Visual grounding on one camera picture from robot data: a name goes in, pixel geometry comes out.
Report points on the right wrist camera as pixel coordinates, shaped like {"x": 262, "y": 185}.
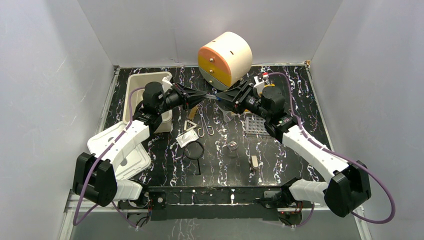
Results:
{"x": 260, "y": 82}

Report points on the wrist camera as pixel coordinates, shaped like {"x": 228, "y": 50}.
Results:
{"x": 166, "y": 83}
{"x": 260, "y": 82}

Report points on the small glass beaker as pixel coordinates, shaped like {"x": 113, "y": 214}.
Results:
{"x": 232, "y": 146}

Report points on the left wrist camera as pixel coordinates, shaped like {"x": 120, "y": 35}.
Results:
{"x": 166, "y": 83}

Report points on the black base frame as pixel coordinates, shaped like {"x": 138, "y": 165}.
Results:
{"x": 269, "y": 203}

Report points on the blue capped vial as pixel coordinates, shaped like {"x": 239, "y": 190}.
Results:
{"x": 211, "y": 96}

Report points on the cylindrical drawer cabinet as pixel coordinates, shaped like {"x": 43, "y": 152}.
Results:
{"x": 225, "y": 60}

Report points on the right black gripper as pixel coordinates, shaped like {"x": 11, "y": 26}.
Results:
{"x": 234, "y": 98}

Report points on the clear plastic funnel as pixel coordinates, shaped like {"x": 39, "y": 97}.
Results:
{"x": 227, "y": 115}

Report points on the white bin lid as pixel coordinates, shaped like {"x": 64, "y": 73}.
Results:
{"x": 132, "y": 159}

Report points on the black ring clamp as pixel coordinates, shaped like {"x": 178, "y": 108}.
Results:
{"x": 194, "y": 151}

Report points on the clear acrylic tube rack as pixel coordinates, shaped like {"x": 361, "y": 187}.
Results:
{"x": 255, "y": 125}

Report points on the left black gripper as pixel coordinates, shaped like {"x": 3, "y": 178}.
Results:
{"x": 180, "y": 96}

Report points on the white clay triangle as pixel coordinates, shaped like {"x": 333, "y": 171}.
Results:
{"x": 189, "y": 125}

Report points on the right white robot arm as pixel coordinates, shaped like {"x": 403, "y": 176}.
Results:
{"x": 345, "y": 185}

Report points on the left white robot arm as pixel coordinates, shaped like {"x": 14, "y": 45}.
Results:
{"x": 95, "y": 177}

